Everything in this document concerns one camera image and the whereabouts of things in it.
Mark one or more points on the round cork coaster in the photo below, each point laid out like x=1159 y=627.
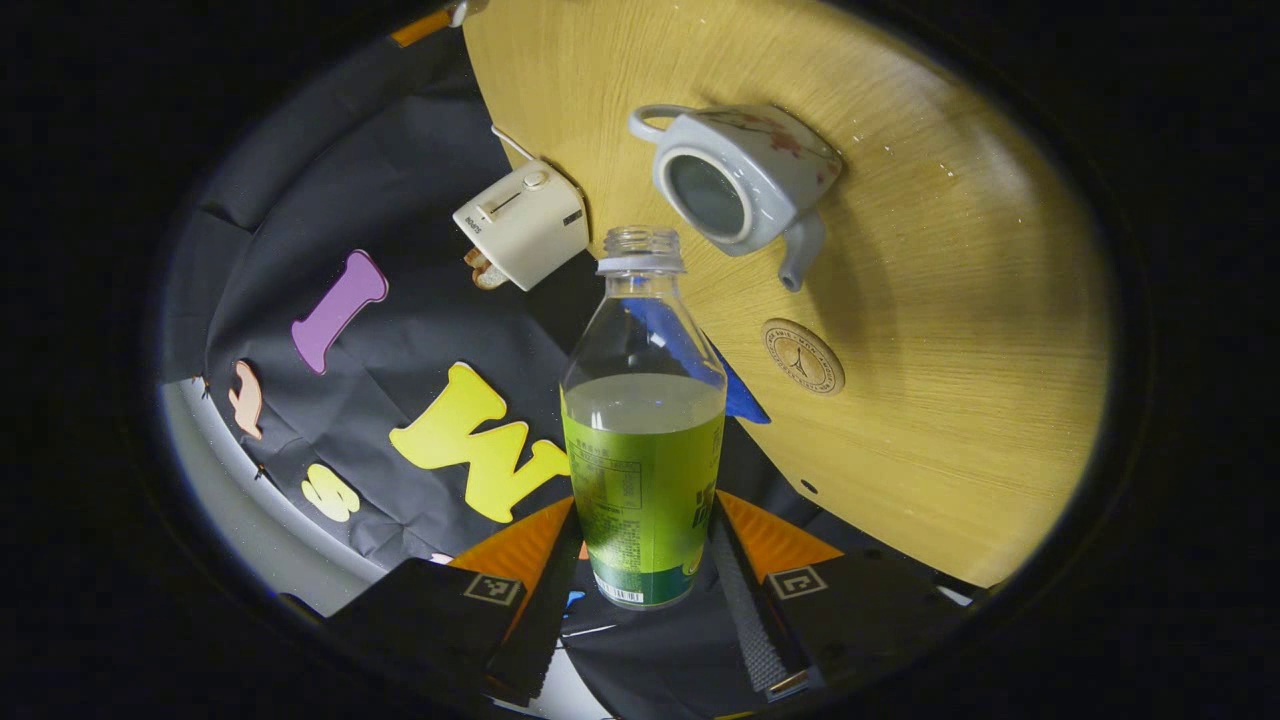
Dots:
x=803 y=357

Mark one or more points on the blue cloth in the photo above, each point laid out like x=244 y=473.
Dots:
x=745 y=400

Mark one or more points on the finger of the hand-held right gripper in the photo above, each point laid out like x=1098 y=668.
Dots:
x=420 y=28

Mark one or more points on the bread slice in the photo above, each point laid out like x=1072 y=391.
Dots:
x=485 y=272

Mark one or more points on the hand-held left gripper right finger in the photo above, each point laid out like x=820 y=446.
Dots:
x=750 y=620

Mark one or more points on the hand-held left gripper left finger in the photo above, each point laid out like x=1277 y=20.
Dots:
x=540 y=620

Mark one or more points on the grey ceramic teacup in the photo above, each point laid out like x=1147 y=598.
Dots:
x=770 y=150

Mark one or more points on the white toaster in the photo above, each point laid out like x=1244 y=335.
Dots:
x=525 y=225

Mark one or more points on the green label water bottle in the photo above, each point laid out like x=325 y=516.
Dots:
x=640 y=490

